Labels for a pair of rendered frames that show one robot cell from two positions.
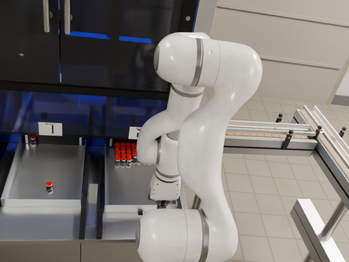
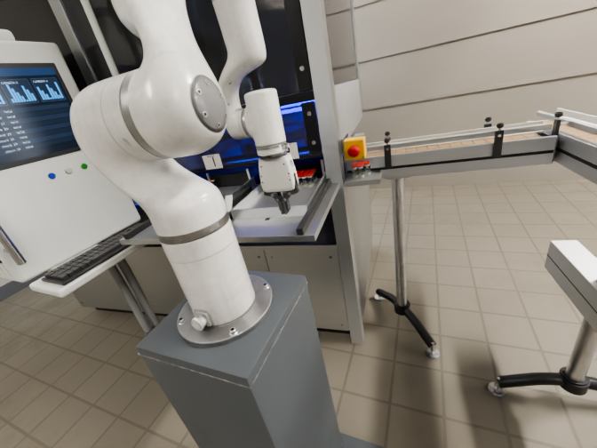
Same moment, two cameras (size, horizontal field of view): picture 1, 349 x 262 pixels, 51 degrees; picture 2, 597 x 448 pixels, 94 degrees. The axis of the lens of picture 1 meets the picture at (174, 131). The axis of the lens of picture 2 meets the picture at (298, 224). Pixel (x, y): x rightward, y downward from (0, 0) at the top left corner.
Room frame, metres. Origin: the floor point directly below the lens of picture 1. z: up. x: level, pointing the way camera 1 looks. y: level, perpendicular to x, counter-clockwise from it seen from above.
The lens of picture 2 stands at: (0.30, -0.49, 1.22)
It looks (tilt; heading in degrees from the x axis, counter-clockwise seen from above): 25 degrees down; 36
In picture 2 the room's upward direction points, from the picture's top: 12 degrees counter-clockwise
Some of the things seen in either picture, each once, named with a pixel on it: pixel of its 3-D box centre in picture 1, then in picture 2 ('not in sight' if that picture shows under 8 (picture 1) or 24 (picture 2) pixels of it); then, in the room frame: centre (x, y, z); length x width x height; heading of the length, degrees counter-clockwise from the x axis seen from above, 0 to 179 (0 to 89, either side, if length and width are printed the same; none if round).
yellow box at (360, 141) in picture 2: not in sight; (354, 148); (1.26, -0.10, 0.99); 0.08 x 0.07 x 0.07; 14
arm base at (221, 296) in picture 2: not in sight; (212, 269); (0.55, -0.08, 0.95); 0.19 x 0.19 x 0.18
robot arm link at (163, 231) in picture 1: (172, 251); (152, 160); (0.55, -0.05, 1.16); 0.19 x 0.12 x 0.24; 102
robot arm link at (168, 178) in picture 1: (169, 170); (273, 148); (0.91, -0.01, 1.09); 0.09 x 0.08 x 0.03; 104
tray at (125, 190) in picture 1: (137, 175); (284, 192); (1.06, 0.11, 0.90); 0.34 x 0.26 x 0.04; 15
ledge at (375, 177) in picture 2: not in sight; (363, 177); (1.30, -0.11, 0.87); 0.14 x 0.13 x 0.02; 14
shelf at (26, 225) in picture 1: (93, 188); (240, 207); (0.97, 0.26, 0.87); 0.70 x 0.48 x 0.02; 104
